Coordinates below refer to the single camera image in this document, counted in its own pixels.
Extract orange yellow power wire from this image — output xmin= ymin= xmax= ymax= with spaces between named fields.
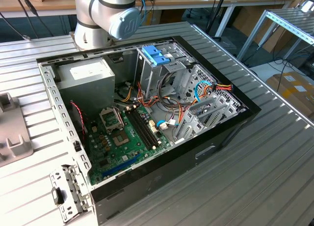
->
xmin=198 ymin=83 xmax=234 ymax=102

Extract silver disk bay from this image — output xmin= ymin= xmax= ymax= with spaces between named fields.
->
xmin=173 ymin=92 xmax=247 ymax=146

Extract white board connector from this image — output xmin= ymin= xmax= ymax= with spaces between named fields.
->
xmin=148 ymin=119 xmax=158 ymax=135

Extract silver optical drive cage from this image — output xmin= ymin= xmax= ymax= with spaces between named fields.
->
xmin=133 ymin=43 xmax=194 ymax=101

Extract black RAM slot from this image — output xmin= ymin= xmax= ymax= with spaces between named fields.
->
xmin=128 ymin=109 xmax=153 ymax=150
xmin=126 ymin=110 xmax=151 ymax=150
xmin=134 ymin=107 xmax=159 ymax=148
xmin=131 ymin=108 xmax=156 ymax=149

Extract metal socket cover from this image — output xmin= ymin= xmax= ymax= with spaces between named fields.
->
xmin=99 ymin=107 xmax=124 ymax=134

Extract CPU socket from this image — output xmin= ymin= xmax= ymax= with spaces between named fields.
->
xmin=110 ymin=130 xmax=130 ymax=148

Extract green motherboard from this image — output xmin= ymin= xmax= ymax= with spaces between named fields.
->
xmin=87 ymin=104 xmax=172 ymax=186

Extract blue plastic drive latch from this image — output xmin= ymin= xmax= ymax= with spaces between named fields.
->
xmin=141 ymin=45 xmax=172 ymax=67

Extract blue expansion slot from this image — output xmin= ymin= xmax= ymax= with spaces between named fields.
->
xmin=102 ymin=153 xmax=142 ymax=178

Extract black PC case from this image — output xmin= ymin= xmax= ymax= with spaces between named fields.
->
xmin=36 ymin=35 xmax=262 ymax=226

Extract grey power supply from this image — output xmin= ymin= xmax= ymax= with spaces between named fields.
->
xmin=56 ymin=56 xmax=116 ymax=113

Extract black tripod stand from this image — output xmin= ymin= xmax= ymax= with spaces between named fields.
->
xmin=186 ymin=0 xmax=231 ymax=41

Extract cardboard box white labels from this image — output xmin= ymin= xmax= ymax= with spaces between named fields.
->
xmin=266 ymin=72 xmax=314 ymax=118

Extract grey part rack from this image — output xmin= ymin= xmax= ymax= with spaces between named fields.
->
xmin=0 ymin=92 xmax=34 ymax=168

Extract blue flat data wire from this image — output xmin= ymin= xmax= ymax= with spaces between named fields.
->
xmin=156 ymin=119 xmax=178 ymax=131
xmin=193 ymin=80 xmax=217 ymax=104

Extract orange black wire bundle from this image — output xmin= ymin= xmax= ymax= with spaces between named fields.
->
xmin=136 ymin=82 xmax=197 ymax=130

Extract red black twisted wire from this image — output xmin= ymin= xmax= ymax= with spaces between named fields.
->
xmin=70 ymin=101 xmax=87 ymax=138

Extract wooden desk white frame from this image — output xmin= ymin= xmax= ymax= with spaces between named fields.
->
xmin=0 ymin=0 xmax=296 ymax=37

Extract silver slot cover bracket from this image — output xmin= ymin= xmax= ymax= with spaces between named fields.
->
xmin=50 ymin=164 xmax=93 ymax=224

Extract black cable with connector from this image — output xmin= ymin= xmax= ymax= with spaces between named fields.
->
xmin=0 ymin=0 xmax=41 ymax=41

